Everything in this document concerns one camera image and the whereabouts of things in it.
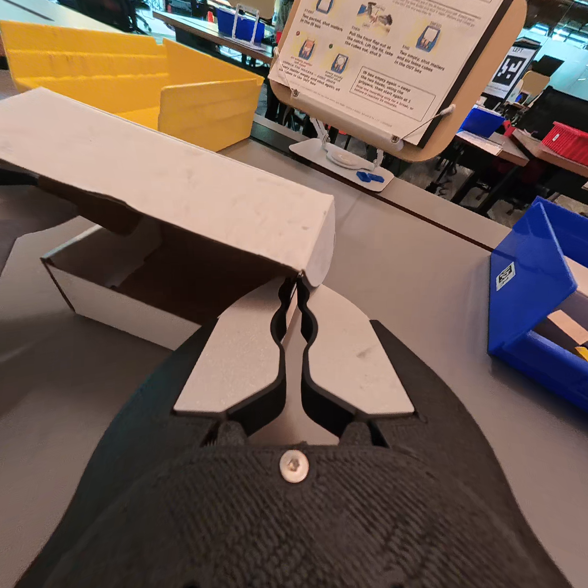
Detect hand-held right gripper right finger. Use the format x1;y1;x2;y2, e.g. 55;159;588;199
298;278;415;439

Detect tan sheet board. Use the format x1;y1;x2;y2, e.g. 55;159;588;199
269;0;528;162

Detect red plastic bin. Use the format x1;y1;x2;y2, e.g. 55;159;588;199
542;121;588;167

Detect printed instruction sheet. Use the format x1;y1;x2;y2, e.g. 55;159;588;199
269;0;506;148

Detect yellow plastic bin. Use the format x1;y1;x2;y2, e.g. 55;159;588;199
0;21;265;152

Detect background grey table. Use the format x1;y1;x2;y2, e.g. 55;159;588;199
154;10;276;65

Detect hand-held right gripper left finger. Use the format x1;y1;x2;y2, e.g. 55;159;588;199
173;276;297;436

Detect black and white tag sign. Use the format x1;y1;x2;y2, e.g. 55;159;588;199
491;39;542;97

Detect blue plastic bin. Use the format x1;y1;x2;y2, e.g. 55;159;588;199
459;106;506;138
215;7;266;44
488;197;588;412

